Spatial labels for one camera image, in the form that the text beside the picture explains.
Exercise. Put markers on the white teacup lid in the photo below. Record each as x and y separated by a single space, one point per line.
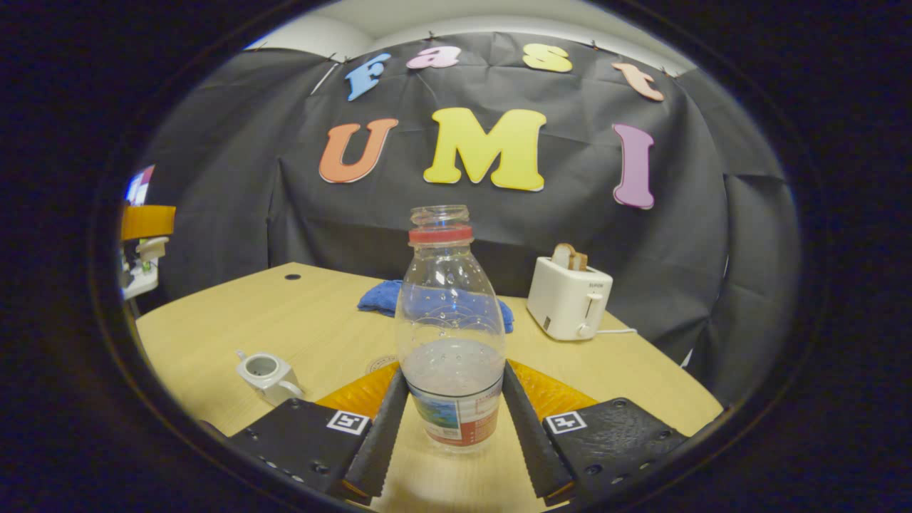
151 248

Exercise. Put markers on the round beige coaster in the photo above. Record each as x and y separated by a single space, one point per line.
381 365

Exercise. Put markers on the brown toast slice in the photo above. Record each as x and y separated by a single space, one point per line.
568 256

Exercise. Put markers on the white desk device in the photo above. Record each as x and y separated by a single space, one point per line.
139 283

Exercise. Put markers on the black backdrop cloth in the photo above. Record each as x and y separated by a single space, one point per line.
605 214

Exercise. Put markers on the computer monitor screen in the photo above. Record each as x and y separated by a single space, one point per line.
139 187

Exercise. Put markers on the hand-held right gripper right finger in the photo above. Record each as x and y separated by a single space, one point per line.
527 442

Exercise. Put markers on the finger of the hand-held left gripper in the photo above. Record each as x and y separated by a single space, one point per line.
146 221

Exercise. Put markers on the blue towel cloth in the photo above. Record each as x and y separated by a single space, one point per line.
377 298

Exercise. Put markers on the clear plastic water bottle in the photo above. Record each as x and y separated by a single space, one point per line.
450 320

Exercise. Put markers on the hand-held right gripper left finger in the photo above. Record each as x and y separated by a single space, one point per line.
381 442

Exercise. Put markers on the white floral teacup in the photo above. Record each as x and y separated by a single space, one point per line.
271 377

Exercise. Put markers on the white toaster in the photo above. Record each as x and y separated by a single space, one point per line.
566 303

